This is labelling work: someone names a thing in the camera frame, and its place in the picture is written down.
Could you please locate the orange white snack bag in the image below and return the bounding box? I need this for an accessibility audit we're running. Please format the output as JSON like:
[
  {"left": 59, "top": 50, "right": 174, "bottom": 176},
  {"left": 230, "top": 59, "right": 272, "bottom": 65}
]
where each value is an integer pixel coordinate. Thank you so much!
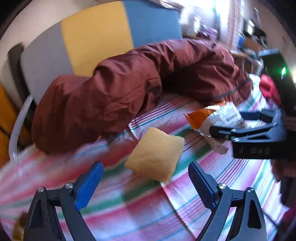
[{"left": 184, "top": 101, "right": 246, "bottom": 154}]

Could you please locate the right hand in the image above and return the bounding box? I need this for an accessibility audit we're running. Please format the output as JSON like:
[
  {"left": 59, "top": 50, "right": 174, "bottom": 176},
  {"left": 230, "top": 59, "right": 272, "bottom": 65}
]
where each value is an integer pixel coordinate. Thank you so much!
[{"left": 271, "top": 160, "right": 295, "bottom": 207}]

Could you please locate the red cloth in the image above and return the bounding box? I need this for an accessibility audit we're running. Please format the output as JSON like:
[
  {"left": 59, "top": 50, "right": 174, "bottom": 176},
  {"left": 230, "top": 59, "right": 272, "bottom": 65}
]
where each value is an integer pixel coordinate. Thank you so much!
[{"left": 259, "top": 74, "right": 281, "bottom": 106}]

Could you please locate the striped bed sheet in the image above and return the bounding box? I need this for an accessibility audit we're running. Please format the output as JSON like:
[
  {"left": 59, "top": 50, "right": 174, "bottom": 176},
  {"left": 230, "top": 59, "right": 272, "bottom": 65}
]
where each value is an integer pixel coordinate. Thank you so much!
[{"left": 0, "top": 74, "right": 290, "bottom": 241}]

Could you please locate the yellow sponge block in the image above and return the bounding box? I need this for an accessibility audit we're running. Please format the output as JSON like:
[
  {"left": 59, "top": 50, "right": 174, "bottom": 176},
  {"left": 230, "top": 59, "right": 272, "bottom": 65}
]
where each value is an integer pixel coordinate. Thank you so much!
[{"left": 125, "top": 128, "right": 185, "bottom": 183}]

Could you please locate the wooden side desk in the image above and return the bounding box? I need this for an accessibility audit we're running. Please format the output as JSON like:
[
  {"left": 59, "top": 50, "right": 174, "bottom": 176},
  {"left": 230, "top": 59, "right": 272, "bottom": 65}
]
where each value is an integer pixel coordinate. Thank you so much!
[{"left": 229, "top": 33, "right": 264, "bottom": 76}]

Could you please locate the maroon jacket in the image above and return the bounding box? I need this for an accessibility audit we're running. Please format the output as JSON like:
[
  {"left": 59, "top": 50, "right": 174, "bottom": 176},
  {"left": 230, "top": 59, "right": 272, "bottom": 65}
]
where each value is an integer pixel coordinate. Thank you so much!
[{"left": 32, "top": 39, "right": 253, "bottom": 154}]

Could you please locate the magenta garment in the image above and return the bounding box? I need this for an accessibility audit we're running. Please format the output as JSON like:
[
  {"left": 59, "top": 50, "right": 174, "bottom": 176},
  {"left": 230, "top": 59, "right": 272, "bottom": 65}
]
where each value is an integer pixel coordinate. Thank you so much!
[{"left": 273, "top": 207, "right": 295, "bottom": 240}]

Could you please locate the grey yellow blue chair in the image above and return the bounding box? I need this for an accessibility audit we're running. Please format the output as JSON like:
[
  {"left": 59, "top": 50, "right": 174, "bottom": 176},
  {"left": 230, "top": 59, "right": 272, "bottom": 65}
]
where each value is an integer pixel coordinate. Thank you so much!
[{"left": 8, "top": 1, "right": 182, "bottom": 160}]

